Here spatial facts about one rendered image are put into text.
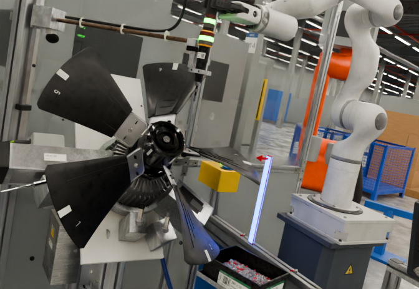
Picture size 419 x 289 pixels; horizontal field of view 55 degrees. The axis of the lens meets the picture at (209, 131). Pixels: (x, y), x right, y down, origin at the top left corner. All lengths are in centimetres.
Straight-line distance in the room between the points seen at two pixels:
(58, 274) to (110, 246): 33
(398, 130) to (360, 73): 758
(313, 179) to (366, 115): 355
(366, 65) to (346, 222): 58
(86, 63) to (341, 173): 102
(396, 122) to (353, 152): 761
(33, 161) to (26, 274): 95
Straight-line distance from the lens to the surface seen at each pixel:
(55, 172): 101
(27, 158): 119
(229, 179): 165
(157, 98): 133
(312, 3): 145
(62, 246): 152
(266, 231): 261
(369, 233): 167
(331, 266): 163
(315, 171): 509
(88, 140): 140
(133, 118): 119
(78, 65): 122
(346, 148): 164
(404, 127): 918
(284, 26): 137
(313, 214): 165
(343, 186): 166
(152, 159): 115
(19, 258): 201
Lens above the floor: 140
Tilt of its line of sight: 7 degrees down
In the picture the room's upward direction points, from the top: 11 degrees clockwise
